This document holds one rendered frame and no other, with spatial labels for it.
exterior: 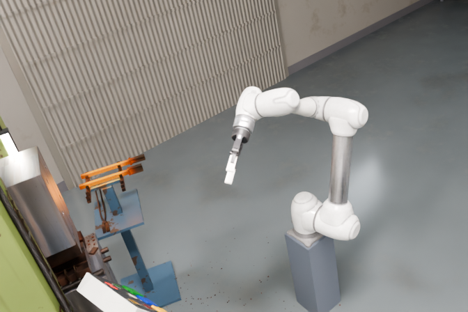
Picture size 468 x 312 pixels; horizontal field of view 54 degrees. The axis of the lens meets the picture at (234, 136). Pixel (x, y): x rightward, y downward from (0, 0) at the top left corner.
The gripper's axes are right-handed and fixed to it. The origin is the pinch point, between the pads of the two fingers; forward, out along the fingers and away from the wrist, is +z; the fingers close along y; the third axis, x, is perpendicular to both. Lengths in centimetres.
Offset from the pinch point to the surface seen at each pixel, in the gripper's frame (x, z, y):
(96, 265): -56, 40, -69
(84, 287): -45, 54, -23
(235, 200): 0, -61, -217
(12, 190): -84, 27, -11
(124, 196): -72, -14, -129
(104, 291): -35, 53, -16
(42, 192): -75, 23, -16
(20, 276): -66, 57, -12
